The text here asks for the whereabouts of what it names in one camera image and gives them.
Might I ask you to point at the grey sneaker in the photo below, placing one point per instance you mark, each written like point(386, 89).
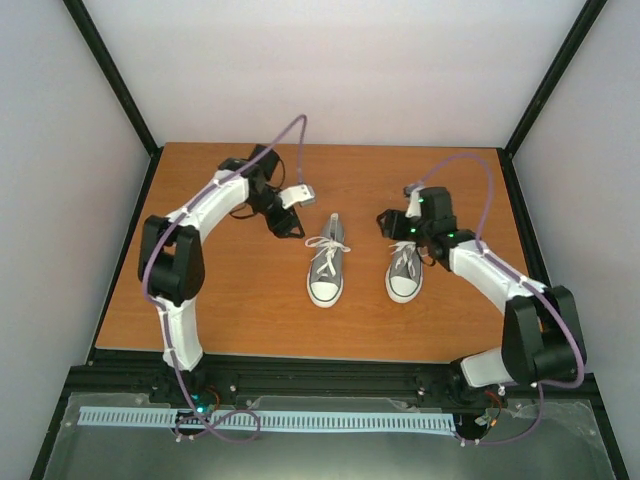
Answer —
point(325, 294)
point(402, 290)

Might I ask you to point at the black left frame post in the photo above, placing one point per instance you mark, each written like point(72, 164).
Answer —
point(100, 52)

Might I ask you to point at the white shoelace of sneaker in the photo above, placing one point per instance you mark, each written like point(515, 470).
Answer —
point(326, 265)
point(407, 261)

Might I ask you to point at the black right frame post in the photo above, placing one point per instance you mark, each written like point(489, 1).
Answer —
point(570, 46)

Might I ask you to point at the black frame post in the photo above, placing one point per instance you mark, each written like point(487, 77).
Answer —
point(100, 52)
point(570, 46)

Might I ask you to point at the clear plastic front sheet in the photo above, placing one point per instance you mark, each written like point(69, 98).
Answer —
point(567, 445)

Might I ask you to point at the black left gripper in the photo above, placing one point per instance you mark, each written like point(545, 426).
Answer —
point(279, 226)

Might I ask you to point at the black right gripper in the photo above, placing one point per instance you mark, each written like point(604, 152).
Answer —
point(393, 228)

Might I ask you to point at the light blue cable duct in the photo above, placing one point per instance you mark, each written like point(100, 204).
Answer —
point(272, 421)

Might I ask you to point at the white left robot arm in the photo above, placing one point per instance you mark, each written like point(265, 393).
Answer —
point(171, 262)

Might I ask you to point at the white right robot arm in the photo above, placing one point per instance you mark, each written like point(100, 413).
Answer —
point(542, 342)

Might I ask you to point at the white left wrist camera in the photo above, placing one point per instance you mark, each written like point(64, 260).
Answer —
point(301, 194)

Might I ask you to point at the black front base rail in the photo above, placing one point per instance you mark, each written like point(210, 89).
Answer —
point(236, 380)

